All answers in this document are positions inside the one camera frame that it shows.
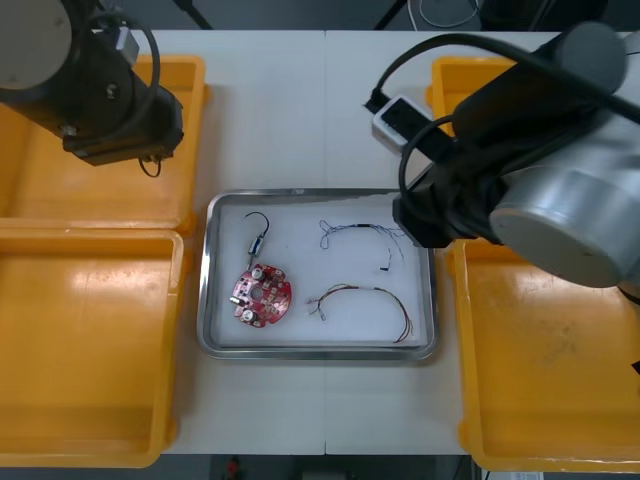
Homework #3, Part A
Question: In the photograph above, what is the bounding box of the steel tray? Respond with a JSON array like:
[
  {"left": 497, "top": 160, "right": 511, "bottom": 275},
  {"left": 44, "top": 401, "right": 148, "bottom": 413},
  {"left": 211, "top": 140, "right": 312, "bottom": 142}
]
[{"left": 195, "top": 187, "right": 441, "bottom": 363}]

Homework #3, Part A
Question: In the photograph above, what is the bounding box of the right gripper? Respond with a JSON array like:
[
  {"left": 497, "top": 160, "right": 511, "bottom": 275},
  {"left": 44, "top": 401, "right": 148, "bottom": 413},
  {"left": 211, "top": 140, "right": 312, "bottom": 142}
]
[{"left": 391, "top": 163, "right": 502, "bottom": 250}]

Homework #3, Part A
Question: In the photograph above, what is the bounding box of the red black yellow wire harness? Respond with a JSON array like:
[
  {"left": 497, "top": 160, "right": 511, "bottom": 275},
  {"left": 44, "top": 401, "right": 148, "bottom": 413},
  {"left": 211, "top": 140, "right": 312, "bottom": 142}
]
[{"left": 305, "top": 283, "right": 417, "bottom": 346}]

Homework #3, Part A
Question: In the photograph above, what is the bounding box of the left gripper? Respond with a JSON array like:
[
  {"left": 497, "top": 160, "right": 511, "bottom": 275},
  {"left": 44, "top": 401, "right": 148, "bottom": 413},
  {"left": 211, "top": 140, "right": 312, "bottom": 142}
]
[{"left": 61, "top": 87, "right": 186, "bottom": 169}]

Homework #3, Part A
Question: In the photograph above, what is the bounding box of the black stand leg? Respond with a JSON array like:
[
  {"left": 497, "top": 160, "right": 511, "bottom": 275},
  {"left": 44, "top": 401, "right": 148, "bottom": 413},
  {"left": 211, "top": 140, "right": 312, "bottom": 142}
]
[
  {"left": 372, "top": 0, "right": 410, "bottom": 32},
  {"left": 173, "top": 0, "right": 215, "bottom": 31}
]

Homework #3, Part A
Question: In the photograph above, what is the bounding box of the round red circuit board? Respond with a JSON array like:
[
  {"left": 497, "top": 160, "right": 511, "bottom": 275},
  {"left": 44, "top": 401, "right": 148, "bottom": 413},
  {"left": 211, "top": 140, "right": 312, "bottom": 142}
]
[{"left": 228, "top": 263, "right": 296, "bottom": 332}]

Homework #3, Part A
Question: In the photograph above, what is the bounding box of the blue-white twisted wire harness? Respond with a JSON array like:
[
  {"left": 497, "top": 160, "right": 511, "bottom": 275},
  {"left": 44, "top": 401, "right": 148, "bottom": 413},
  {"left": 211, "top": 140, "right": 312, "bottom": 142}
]
[{"left": 318, "top": 218, "right": 407, "bottom": 272}]

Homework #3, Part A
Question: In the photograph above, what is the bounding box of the yellow-orange plastic bin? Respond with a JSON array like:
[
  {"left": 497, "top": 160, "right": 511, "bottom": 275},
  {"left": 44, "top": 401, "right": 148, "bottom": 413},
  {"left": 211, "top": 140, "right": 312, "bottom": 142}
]
[
  {"left": 424, "top": 55, "right": 521, "bottom": 166},
  {"left": 0, "top": 227, "right": 194, "bottom": 469},
  {"left": 0, "top": 53, "right": 209, "bottom": 236},
  {"left": 445, "top": 238, "right": 640, "bottom": 474}
]

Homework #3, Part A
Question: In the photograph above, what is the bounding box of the white cable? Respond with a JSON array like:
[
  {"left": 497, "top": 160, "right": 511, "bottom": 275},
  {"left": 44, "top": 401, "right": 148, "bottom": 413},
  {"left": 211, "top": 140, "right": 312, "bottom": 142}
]
[{"left": 406, "top": 0, "right": 482, "bottom": 30}]

